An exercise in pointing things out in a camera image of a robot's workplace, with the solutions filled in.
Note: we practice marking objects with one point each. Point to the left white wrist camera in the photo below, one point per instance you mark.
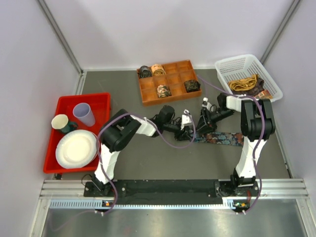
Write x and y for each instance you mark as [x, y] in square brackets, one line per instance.
[186, 119]

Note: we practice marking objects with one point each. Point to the peach rolled tie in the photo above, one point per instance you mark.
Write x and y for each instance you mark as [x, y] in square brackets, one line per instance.
[157, 70]

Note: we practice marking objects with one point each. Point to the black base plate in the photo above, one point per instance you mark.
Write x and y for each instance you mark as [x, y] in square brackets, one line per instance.
[171, 191]

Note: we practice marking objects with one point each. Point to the floral black rolled tie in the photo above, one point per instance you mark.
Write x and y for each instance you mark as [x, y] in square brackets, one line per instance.
[163, 91]

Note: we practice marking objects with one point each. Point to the cream paper cup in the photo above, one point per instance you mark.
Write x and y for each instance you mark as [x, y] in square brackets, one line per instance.
[59, 121]

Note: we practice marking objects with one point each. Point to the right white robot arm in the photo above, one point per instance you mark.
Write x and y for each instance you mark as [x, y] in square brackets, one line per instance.
[257, 123]

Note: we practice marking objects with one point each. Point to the cream floral folded tie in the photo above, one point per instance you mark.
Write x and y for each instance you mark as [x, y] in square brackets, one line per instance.
[264, 95]

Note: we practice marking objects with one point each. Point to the white paper plate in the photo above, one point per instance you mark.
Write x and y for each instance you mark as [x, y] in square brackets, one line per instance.
[76, 149]

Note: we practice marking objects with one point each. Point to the dark green mug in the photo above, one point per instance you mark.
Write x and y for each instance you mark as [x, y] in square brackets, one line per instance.
[68, 127]

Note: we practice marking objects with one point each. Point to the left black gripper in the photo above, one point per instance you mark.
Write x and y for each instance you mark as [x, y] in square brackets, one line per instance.
[183, 135]

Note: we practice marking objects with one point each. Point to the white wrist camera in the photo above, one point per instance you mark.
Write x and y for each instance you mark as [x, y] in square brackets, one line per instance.
[206, 104]
[186, 119]

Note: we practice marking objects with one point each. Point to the aluminium frame rail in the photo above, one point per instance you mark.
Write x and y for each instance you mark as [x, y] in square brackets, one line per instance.
[280, 209]

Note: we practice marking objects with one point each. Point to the gold folded tie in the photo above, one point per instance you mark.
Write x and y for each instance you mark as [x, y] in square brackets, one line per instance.
[243, 84]

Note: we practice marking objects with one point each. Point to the dark maroon folded tie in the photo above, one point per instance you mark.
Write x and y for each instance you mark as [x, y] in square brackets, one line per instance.
[258, 88]

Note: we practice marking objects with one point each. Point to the dark brown rolled tie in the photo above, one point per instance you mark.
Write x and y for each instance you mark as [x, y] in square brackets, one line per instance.
[191, 86]

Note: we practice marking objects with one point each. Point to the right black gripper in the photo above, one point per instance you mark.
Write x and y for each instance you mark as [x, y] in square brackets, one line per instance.
[205, 124]

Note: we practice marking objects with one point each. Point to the dark floral necktie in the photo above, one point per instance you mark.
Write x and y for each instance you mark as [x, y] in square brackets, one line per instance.
[221, 138]

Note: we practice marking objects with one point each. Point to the lilac plastic cup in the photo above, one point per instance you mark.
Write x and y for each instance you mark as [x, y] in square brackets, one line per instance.
[83, 113]

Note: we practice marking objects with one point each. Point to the white plastic basket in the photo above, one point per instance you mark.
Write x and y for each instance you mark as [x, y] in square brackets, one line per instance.
[243, 66]

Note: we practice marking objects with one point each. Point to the orange compartment tray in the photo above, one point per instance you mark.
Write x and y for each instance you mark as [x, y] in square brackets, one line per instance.
[176, 76]

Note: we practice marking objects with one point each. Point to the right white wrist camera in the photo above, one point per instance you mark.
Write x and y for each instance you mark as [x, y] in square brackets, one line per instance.
[206, 104]

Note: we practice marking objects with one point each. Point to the slotted cable duct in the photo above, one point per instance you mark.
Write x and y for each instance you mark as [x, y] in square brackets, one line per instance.
[102, 203]

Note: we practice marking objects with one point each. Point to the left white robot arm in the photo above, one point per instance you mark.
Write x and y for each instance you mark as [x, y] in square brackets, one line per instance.
[116, 134]

